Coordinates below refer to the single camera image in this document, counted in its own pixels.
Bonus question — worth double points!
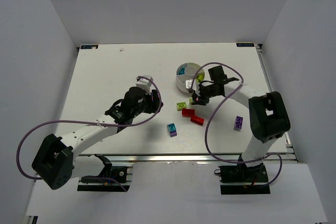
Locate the purple cable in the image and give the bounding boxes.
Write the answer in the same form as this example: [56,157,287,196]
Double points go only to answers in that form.
[16,76,161,192]
[190,62,283,188]

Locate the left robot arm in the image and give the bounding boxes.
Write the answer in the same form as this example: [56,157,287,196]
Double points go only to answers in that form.
[32,87,163,190]

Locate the lime lego brick small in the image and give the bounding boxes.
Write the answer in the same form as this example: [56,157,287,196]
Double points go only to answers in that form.
[195,74,205,83]

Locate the teal small lego brick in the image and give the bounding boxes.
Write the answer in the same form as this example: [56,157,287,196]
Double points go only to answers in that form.
[167,123,176,132]

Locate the aluminium frame rail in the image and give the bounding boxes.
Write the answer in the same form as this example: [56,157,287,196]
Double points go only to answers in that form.
[77,153,297,162]

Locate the red flat lego brick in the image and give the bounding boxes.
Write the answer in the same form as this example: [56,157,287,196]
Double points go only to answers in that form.
[182,108,195,117]

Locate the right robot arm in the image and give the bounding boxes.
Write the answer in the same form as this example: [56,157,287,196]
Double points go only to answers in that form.
[185,62,291,167]

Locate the white round divided container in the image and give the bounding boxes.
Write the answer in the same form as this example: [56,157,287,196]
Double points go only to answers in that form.
[175,62,200,93]

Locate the right corner label sticker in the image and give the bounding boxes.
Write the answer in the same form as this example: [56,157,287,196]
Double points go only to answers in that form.
[236,42,255,47]

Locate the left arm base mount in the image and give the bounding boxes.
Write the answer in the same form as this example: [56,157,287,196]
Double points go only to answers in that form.
[76,154,133,193]

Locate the left corner label sticker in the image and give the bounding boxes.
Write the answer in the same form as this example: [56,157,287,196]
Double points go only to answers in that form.
[80,45,99,50]

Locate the lime lego plate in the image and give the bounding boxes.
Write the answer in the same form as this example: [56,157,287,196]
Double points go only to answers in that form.
[176,102,187,111]

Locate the red stepped lego brick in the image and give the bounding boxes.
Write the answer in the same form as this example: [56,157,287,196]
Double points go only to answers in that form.
[190,115,205,125]

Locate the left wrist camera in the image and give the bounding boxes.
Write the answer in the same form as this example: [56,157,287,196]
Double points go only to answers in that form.
[135,76,153,94]

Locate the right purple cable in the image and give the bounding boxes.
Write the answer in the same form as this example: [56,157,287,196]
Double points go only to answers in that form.
[190,62,283,188]

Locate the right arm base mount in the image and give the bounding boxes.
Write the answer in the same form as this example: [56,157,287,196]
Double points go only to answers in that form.
[214,163,270,195]

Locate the corner label sticker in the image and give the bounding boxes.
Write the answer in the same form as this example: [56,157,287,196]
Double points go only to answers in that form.
[80,45,99,50]
[236,42,255,47]

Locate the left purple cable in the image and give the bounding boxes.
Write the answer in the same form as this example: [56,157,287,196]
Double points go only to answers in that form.
[16,76,161,192]

